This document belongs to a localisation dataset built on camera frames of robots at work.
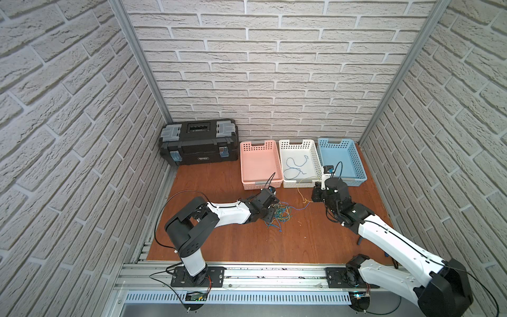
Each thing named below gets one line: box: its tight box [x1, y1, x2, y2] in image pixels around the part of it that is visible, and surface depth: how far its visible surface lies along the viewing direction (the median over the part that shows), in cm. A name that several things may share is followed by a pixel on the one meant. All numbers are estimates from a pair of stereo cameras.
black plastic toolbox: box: [159, 118, 240, 167], surface depth 102 cm
